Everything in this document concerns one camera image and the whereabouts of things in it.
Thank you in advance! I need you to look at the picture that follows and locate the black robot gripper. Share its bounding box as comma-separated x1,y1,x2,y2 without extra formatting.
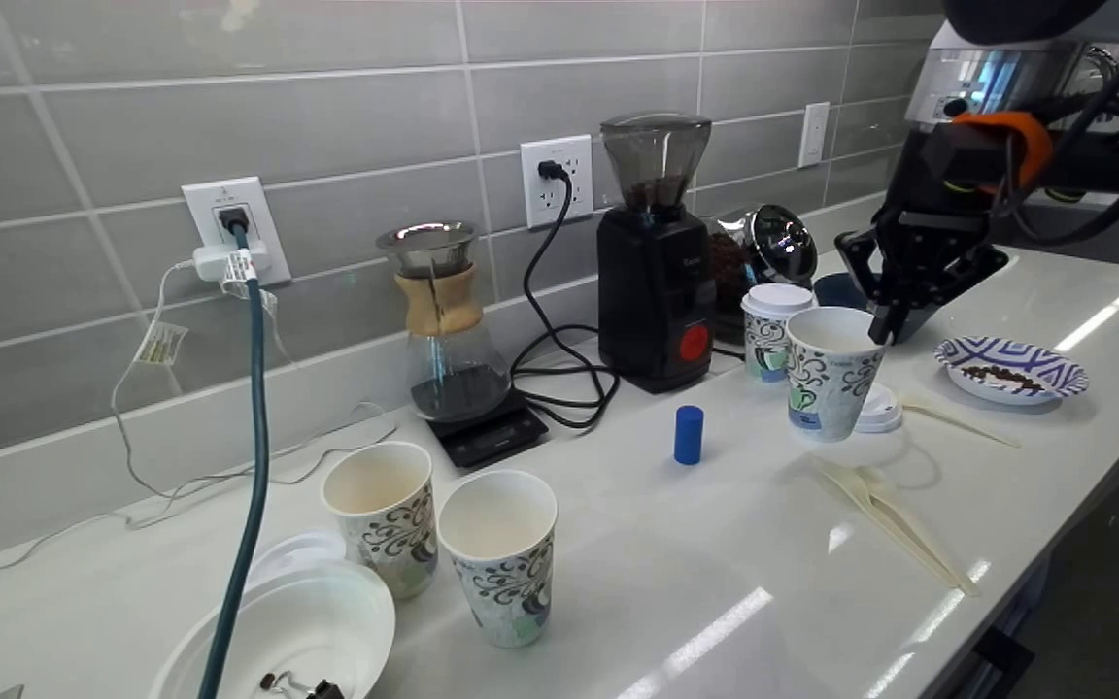
834,123,1006,345

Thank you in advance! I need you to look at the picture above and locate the robot arm with orange band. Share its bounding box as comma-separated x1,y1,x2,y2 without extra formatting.
834,0,1119,345

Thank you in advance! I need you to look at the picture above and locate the lidded patterned paper cup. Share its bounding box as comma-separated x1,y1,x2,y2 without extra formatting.
741,282,815,381

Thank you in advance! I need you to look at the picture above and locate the white plastic cup lid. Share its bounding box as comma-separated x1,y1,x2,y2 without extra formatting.
854,385,904,433

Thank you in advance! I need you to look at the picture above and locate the patterned paper cup front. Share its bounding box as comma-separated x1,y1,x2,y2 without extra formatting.
437,468,557,648

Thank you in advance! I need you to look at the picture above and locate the blue patterned paper plate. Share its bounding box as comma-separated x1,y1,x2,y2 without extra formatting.
940,335,1088,409

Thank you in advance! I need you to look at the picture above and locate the glass carafe with lid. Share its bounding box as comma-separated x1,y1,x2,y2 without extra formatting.
712,205,815,345

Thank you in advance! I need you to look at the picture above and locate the black coffee grinder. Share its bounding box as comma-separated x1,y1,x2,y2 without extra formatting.
598,115,716,393

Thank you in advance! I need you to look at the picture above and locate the blue plastic cylinder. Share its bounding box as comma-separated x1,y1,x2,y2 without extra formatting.
672,405,702,464

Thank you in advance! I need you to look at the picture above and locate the glass pour-over coffee maker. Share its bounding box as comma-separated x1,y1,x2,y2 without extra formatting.
376,222,510,424

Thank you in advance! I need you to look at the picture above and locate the black coffee scale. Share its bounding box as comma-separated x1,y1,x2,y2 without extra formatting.
433,393,547,468

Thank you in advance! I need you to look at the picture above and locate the white paper bowl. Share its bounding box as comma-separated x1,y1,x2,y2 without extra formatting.
146,555,400,699

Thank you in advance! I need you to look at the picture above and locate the white wall outlet right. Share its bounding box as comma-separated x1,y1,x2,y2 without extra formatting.
798,99,832,168

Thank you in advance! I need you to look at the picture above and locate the white wall outlet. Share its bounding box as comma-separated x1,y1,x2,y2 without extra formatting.
798,99,832,168
181,176,291,286
521,136,596,227

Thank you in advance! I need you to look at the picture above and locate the white wall outlet middle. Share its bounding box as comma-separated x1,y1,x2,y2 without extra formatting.
521,136,596,227

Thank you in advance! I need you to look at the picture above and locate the teal hose cable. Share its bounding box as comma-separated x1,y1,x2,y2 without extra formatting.
196,275,275,699

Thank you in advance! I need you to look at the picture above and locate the white wall outlet left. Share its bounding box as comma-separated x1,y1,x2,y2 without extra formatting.
181,176,291,286

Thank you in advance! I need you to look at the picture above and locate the white thin cable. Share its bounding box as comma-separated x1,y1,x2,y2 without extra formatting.
0,255,408,574

